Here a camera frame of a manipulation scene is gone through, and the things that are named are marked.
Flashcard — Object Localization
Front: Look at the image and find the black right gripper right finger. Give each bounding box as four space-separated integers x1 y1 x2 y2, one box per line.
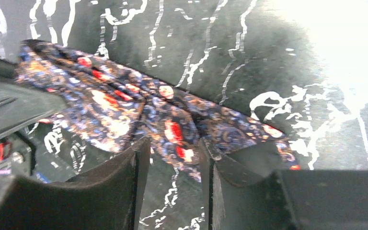
199 138 368 230

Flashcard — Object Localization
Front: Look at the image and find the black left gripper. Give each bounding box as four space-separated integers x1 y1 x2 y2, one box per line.
0 59 66 140

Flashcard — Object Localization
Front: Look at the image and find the dark paisley red-dotted tie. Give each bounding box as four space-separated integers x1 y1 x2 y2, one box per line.
16 40 300 182

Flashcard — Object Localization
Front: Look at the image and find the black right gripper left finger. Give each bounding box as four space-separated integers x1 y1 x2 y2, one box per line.
0 137 150 230

